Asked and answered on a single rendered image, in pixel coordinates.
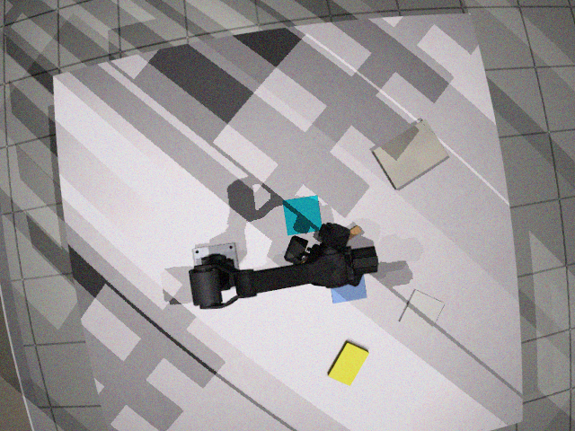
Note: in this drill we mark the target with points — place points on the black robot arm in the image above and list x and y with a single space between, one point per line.
336 267

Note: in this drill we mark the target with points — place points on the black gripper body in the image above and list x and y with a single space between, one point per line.
296 251

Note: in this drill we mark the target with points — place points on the yellow box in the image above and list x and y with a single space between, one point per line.
347 363

